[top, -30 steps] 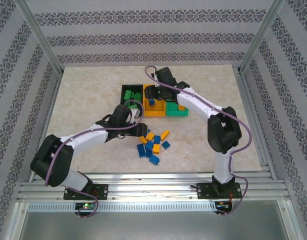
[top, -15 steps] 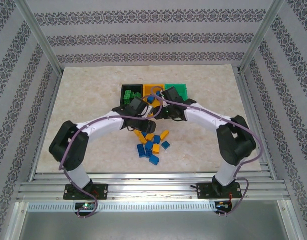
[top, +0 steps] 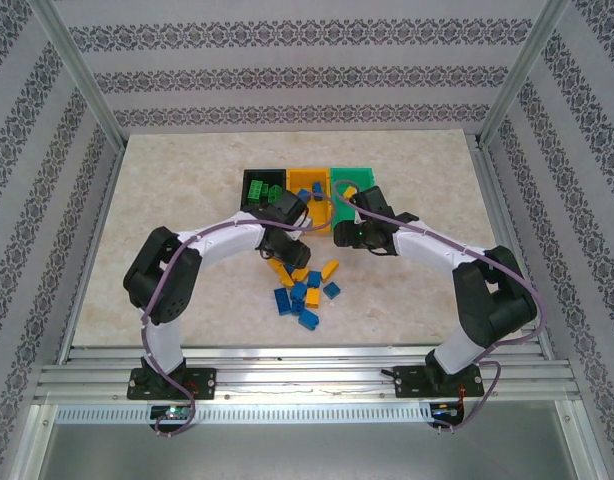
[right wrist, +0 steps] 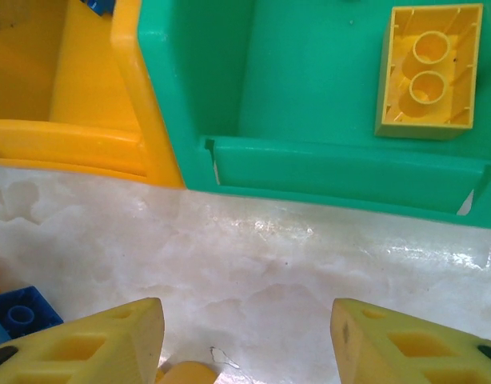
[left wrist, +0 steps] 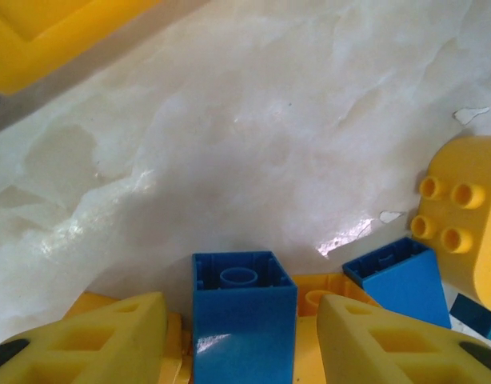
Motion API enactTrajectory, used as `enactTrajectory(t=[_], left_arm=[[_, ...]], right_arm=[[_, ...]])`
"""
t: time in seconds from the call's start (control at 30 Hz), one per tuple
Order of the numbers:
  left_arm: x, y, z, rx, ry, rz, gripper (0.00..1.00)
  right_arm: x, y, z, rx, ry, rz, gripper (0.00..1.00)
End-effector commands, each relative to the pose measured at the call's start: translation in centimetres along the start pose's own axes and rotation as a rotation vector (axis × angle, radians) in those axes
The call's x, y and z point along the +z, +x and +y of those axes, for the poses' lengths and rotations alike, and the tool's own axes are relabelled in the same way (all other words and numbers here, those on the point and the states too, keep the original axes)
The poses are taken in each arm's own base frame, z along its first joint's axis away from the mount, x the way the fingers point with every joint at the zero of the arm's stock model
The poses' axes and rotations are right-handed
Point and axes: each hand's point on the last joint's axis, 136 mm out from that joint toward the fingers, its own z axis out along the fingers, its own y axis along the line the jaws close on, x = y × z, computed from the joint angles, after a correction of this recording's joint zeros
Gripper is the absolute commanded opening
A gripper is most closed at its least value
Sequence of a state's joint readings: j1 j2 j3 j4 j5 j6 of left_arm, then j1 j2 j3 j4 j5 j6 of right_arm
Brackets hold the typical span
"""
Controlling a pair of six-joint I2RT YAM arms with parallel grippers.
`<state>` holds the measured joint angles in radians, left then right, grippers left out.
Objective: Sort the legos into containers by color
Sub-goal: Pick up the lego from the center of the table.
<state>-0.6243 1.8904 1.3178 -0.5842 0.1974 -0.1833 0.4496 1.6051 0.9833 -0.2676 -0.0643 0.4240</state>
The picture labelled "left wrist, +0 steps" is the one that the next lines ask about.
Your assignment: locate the curved yellow lego brick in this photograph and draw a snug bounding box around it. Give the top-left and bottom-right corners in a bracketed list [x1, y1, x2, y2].
[409, 134, 491, 321]

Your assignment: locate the yellow plastic bin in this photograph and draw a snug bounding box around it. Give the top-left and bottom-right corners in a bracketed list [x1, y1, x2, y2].
[0, 0, 209, 96]

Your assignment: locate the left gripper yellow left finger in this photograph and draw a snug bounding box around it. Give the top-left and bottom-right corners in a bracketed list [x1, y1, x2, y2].
[0, 290, 169, 384]

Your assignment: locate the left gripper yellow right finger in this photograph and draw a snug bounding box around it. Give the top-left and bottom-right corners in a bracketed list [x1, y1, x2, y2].
[316, 294, 491, 384]

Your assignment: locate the blue lego brick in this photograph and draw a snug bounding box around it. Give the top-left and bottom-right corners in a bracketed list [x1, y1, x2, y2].
[191, 250, 298, 384]
[449, 293, 491, 345]
[341, 236, 453, 330]

